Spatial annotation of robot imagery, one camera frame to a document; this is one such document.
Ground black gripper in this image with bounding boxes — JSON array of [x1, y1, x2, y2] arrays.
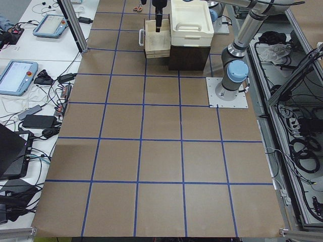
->
[[141, 0, 167, 32]]

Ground grey orange handled scissors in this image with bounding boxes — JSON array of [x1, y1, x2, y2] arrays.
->
[[133, 1, 143, 13]]

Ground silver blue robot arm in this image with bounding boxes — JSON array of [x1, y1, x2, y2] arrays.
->
[[207, 1, 226, 23], [170, 1, 303, 100]]

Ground light wooden open drawer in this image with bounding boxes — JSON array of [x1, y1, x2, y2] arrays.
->
[[144, 19, 171, 58]]

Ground white plastic tray box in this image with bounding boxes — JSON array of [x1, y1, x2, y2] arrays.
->
[[170, 1, 214, 47]]

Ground dark brown wooden cabinet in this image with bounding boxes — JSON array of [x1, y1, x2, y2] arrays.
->
[[169, 45, 211, 71]]

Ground black power adapter on desk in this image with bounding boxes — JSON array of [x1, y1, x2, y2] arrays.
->
[[78, 17, 93, 24]]

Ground blue teach pendant far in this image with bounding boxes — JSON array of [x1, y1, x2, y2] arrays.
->
[[33, 14, 68, 38]]

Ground blue teach pendant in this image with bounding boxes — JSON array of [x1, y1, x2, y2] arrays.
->
[[1, 60, 38, 96], [33, 14, 68, 38]]

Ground crumpled white cloth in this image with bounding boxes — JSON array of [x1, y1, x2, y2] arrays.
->
[[259, 43, 291, 65]]

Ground grey usb hub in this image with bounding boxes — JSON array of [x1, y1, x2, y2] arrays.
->
[[18, 105, 42, 120]]

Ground blue teach pendant near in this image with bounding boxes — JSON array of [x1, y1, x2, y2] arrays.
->
[[1, 60, 38, 96]]

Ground black power adapter brick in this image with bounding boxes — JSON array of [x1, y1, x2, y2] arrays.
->
[[22, 114, 57, 129]]

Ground black laptop computer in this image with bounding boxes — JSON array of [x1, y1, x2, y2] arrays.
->
[[1, 125, 34, 180]]

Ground white drawer handle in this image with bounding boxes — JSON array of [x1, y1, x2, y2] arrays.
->
[[138, 29, 145, 46]]

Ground aluminium frame post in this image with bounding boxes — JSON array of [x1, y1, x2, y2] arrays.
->
[[57, 0, 88, 54]]

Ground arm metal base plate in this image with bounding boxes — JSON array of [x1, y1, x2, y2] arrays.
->
[[206, 77, 248, 109]]

